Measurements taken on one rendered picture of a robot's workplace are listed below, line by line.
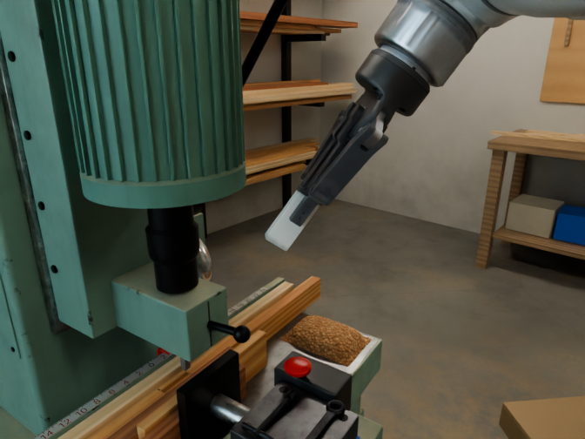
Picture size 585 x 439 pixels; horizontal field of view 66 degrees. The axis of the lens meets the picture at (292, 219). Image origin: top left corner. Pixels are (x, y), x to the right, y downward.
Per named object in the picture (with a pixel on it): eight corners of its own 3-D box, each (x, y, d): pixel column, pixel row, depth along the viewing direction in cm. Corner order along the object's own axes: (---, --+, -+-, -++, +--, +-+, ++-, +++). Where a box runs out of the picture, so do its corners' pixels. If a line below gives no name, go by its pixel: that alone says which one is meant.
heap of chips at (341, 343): (348, 367, 67) (349, 351, 66) (279, 339, 74) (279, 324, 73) (372, 339, 74) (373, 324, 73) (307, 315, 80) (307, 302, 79)
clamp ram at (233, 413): (231, 484, 48) (226, 418, 45) (182, 453, 52) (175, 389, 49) (279, 430, 55) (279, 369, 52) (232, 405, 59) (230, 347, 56)
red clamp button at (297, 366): (301, 383, 47) (302, 375, 47) (279, 373, 49) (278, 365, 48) (316, 368, 49) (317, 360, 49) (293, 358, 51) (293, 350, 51)
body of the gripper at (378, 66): (447, 91, 44) (387, 167, 46) (415, 85, 52) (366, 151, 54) (389, 43, 42) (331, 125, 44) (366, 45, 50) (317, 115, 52)
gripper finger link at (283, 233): (320, 202, 51) (321, 204, 51) (285, 249, 53) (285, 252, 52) (299, 187, 50) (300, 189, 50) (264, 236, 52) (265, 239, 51)
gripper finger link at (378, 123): (392, 105, 48) (411, 110, 43) (362, 145, 49) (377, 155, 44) (375, 91, 47) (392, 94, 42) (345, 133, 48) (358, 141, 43)
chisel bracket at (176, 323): (191, 374, 53) (185, 312, 50) (117, 335, 60) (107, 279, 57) (232, 343, 59) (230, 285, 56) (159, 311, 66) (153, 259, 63)
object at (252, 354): (150, 469, 51) (144, 429, 49) (141, 463, 51) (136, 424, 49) (267, 364, 68) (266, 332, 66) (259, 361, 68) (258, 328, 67)
